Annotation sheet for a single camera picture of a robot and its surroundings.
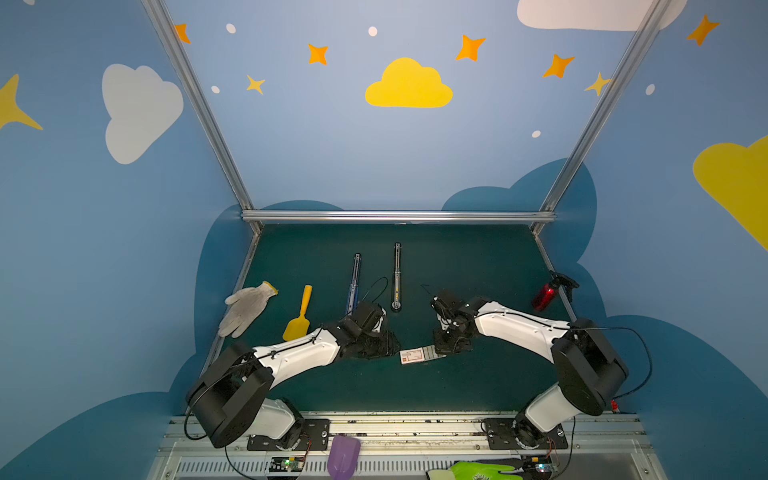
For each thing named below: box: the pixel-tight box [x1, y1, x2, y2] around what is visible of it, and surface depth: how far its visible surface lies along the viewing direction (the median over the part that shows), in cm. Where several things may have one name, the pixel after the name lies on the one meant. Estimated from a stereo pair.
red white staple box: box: [399, 345, 447, 365], surface depth 88 cm
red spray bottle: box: [532, 271, 580, 311], surface depth 90 cm
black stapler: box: [391, 242, 402, 311], surface depth 106 cm
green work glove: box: [426, 461, 524, 480], surface depth 70 cm
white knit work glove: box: [218, 281, 279, 339], surface depth 100 cm
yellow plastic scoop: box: [282, 284, 313, 341], surface depth 97 cm
